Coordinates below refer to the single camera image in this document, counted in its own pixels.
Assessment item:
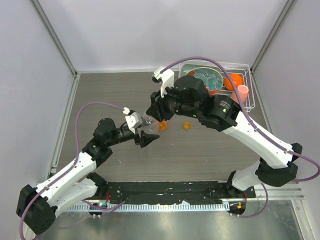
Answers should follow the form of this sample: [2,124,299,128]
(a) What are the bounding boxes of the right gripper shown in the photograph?
[146,83,199,124]

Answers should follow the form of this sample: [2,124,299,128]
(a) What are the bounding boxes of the clear bottle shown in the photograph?
[140,114,160,135]

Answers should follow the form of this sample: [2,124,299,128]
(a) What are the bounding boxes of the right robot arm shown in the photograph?
[146,75,302,198]

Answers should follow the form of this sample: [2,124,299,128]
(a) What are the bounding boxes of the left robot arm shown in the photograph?
[16,114,160,239]

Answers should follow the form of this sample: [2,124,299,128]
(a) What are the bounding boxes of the orange filled bottle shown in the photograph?
[158,120,167,131]

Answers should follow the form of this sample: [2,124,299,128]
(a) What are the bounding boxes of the orange bottle cap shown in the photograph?
[182,122,191,130]

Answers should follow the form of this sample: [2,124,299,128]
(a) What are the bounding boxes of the teal square plate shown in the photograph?
[180,64,223,81]

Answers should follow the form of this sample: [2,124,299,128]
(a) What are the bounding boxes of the red teal floral plate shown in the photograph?
[187,67,223,96]

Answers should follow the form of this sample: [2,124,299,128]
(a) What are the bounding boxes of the orange bowl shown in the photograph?
[223,73,243,91]

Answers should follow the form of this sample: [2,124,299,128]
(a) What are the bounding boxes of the pink cup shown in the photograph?
[230,84,249,104]

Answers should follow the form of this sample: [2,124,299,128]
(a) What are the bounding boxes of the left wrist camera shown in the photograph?
[125,112,143,135]

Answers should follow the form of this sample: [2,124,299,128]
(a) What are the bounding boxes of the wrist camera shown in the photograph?
[125,112,143,135]
[151,66,175,98]

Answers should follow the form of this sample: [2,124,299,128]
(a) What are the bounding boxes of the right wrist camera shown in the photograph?
[151,66,175,98]

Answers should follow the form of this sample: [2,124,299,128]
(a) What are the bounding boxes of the white cable duct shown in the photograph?
[65,201,230,213]

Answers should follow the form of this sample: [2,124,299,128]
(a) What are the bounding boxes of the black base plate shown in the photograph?
[104,181,256,205]

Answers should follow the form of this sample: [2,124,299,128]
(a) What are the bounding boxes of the white wire dish rack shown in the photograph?
[179,60,255,112]

